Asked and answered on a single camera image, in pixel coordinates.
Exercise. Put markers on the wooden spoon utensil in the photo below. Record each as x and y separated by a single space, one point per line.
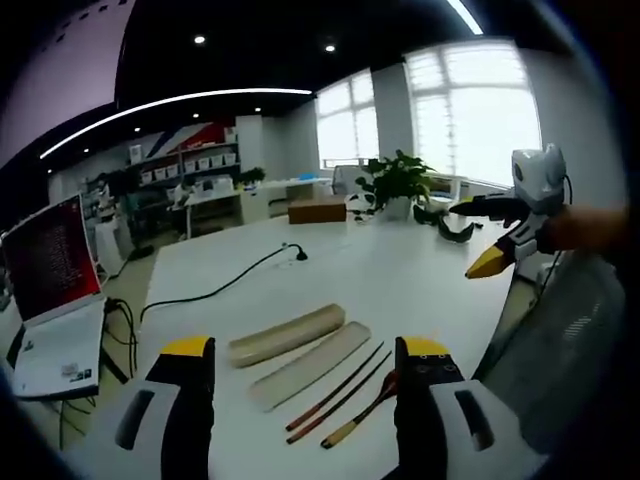
365 412

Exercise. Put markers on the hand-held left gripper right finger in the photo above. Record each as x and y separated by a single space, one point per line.
425 400

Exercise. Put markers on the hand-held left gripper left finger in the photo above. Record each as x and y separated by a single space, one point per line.
187 400

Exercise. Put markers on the white cabinet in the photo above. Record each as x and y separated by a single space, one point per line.
112 245

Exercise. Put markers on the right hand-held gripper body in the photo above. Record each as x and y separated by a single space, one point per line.
540 175

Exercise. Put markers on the grey mesh office chair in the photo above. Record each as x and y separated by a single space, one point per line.
575 340

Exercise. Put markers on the green potted plant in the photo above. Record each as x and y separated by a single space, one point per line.
397 182

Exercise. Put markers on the curved ceiling light strip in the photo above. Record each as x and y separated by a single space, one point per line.
165 103

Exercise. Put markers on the white office chair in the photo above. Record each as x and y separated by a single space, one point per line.
347 179

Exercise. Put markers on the white laptop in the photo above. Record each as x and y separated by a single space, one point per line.
50 270

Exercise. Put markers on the dark wooden chopstick utensil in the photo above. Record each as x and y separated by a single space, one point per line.
345 397
340 382

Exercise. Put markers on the black curved device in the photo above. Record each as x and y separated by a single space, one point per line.
425 214

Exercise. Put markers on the person's right hand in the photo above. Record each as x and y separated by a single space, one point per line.
580 230

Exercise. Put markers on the black headset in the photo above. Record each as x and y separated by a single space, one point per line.
456 235

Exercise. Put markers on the white workbench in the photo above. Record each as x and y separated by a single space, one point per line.
260 197

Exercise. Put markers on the storage shelf with white bins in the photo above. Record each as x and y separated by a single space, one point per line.
185 162

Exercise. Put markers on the black and white panda toy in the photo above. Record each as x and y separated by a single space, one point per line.
360 202

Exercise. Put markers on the brown cardboard box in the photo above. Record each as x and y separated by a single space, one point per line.
317 210

